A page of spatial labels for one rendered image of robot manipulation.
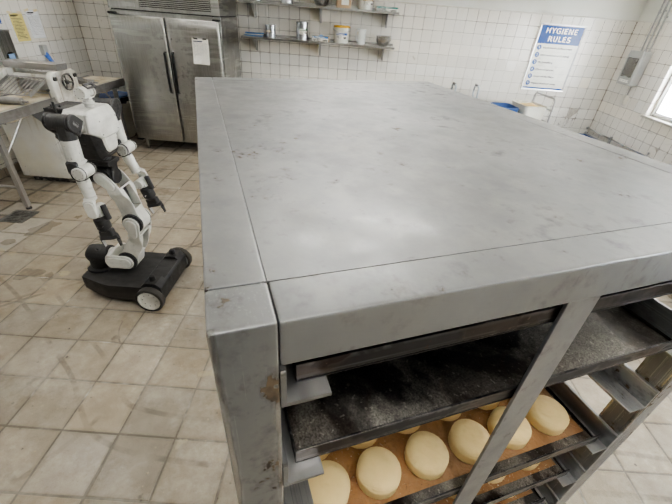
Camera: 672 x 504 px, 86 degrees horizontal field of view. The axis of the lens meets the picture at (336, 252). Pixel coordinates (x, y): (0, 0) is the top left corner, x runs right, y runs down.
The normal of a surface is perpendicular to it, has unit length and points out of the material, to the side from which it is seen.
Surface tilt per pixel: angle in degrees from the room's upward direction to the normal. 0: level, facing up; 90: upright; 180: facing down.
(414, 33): 90
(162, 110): 90
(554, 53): 90
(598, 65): 90
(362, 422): 0
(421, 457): 0
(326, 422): 0
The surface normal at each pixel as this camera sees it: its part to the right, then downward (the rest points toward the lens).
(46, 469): 0.07, -0.83
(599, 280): 0.31, 0.54
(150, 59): -0.04, 0.55
